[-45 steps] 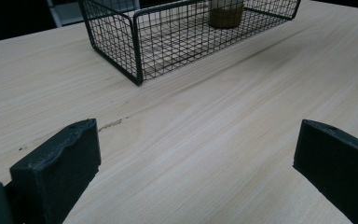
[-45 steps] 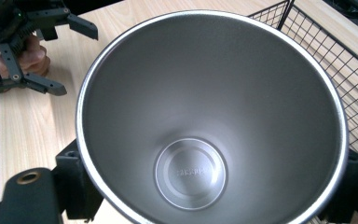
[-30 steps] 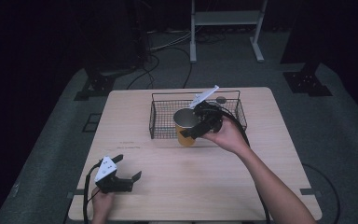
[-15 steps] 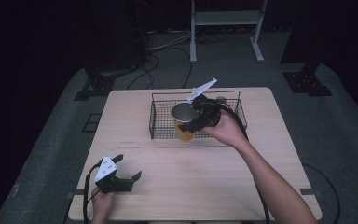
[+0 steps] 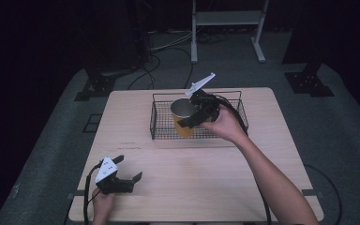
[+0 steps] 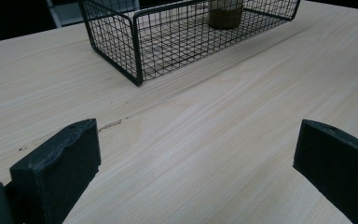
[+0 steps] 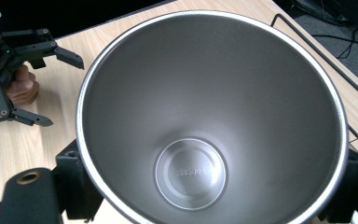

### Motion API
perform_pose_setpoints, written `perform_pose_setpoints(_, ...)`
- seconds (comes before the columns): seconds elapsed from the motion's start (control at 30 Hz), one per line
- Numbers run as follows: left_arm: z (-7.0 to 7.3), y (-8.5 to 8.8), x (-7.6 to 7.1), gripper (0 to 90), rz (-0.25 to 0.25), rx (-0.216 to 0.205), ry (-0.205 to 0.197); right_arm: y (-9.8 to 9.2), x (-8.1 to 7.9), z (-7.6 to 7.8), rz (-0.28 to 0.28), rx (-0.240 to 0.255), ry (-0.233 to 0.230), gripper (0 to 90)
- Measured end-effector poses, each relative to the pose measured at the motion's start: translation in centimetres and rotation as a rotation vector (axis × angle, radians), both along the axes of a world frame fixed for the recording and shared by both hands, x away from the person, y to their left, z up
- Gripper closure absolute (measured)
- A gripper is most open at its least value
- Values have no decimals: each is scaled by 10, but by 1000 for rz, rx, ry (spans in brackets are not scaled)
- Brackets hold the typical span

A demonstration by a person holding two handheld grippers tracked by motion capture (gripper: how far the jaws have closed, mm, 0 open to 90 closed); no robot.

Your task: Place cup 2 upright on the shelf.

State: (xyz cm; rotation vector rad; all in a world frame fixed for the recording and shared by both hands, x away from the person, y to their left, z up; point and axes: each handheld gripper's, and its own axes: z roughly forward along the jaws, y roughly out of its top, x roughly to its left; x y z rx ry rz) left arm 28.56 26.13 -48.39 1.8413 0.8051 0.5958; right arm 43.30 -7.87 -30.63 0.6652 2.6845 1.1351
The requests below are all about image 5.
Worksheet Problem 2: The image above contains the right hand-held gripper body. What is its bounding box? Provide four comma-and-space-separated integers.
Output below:
184, 71, 222, 124

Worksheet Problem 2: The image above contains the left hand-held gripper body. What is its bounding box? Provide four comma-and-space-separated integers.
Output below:
93, 156, 136, 196

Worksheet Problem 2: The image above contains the yellow cup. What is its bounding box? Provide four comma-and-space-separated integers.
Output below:
172, 114, 196, 139

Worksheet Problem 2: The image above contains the steel cup with wooden base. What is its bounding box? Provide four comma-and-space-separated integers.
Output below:
170, 97, 199, 119

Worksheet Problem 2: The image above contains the black wire basket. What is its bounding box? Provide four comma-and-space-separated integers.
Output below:
149, 90, 249, 141

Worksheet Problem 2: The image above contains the person's right hand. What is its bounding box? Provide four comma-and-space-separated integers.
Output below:
199, 104, 248, 146

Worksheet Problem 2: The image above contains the person's left hand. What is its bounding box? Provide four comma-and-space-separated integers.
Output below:
91, 187, 117, 219

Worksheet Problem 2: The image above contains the black stand base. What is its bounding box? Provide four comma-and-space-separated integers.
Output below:
283, 62, 336, 98
73, 67, 139, 102

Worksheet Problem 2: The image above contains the white metal stand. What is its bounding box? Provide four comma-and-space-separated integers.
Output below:
190, 0, 270, 64

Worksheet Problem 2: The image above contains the grey table crossbar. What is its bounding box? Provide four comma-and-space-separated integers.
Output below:
67, 188, 323, 202

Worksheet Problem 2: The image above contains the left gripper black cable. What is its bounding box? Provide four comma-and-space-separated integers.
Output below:
82, 162, 105, 225

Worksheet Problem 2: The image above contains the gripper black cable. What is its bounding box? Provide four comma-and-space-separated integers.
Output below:
214, 94, 273, 225
82, 162, 105, 225

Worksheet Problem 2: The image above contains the black floor cable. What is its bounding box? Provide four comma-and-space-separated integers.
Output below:
183, 46, 195, 89
127, 46, 162, 91
304, 163, 344, 225

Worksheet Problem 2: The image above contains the black square floor frame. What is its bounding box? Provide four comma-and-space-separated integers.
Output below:
82, 113, 103, 134

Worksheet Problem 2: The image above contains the white floor cable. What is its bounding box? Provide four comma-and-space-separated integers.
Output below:
149, 30, 195, 53

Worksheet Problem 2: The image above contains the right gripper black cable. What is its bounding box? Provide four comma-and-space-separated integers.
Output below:
214, 94, 273, 225

